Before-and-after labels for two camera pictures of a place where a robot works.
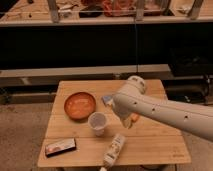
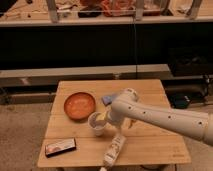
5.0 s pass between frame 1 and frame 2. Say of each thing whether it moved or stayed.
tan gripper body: moved
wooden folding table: stayed
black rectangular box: stayed
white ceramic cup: stayed
